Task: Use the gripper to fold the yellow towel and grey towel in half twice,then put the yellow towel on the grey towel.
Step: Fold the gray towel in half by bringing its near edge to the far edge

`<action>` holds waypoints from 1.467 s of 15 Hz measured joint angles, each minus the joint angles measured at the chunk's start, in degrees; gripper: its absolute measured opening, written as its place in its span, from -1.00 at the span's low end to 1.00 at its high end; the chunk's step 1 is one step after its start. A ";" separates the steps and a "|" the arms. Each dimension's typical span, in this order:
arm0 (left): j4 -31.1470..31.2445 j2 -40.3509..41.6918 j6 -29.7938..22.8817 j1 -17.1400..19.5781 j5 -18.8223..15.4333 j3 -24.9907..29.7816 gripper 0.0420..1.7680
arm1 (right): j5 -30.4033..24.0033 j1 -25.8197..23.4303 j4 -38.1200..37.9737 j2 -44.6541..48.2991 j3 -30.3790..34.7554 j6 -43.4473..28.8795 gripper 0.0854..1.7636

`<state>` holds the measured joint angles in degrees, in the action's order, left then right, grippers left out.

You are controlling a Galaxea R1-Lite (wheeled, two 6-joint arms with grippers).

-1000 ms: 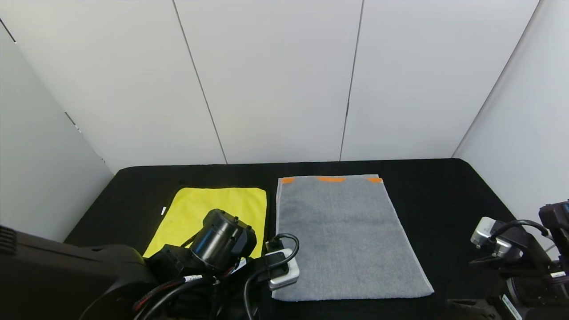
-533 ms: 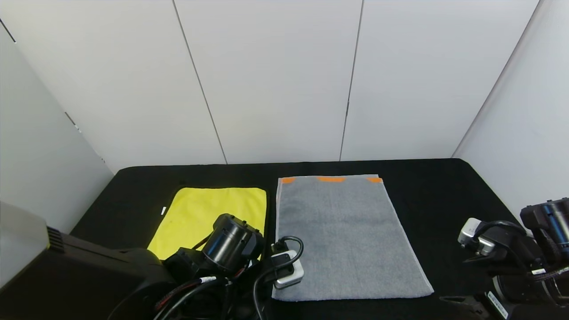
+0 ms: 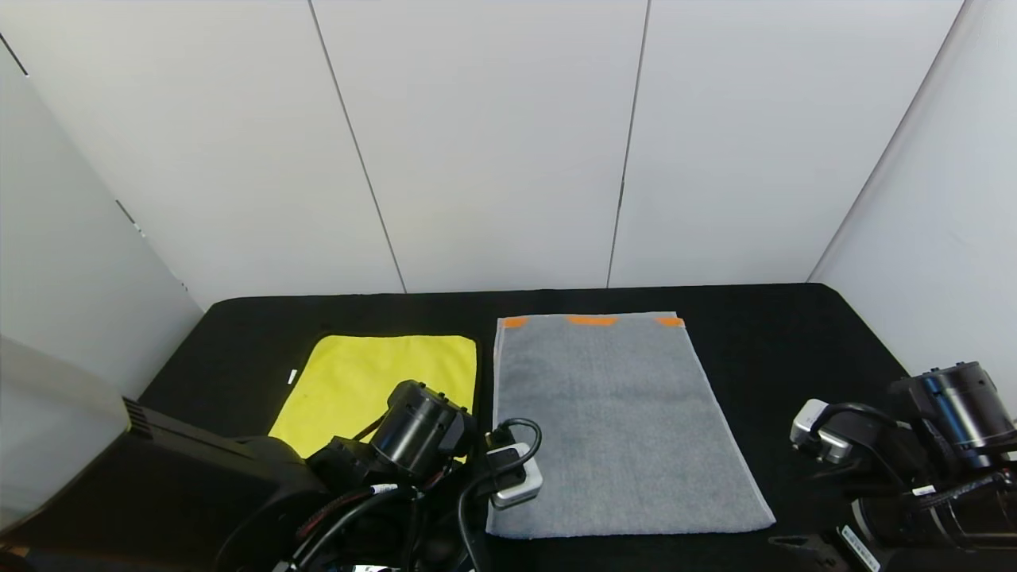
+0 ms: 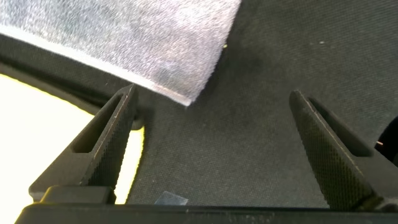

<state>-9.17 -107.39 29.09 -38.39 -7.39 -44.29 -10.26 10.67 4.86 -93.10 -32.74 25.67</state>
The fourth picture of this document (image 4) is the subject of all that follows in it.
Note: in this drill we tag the black tablecloth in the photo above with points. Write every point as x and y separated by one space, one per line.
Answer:
242 140

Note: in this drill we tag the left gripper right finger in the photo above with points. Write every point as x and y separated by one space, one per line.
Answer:
335 161

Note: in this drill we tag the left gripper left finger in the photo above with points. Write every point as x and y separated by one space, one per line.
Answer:
102 149

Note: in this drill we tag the yellow microfibre towel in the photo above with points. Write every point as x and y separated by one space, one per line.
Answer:
37 140

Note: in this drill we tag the grey towel with orange stripe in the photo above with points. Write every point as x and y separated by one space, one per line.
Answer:
140 37

